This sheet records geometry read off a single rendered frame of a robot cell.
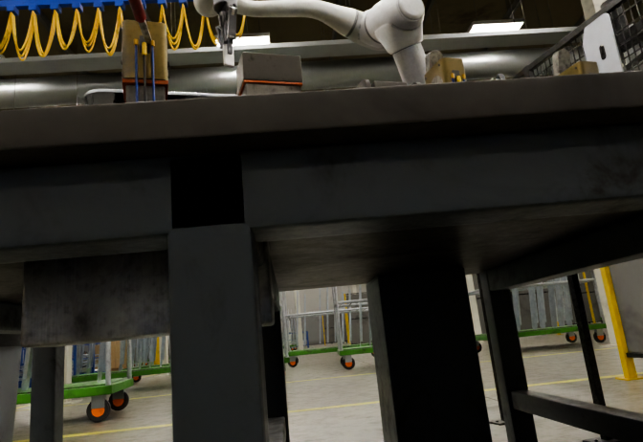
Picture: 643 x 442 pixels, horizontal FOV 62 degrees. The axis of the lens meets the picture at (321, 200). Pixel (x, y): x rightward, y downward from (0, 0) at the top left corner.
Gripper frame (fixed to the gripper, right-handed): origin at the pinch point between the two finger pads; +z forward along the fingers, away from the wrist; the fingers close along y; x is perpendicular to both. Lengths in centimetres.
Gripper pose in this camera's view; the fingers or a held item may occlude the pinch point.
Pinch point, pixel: (228, 55)
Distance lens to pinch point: 172.4
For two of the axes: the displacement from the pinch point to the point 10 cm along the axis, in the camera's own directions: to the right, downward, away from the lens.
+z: 1.0, 9.6, -2.4
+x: 8.6, 0.4, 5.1
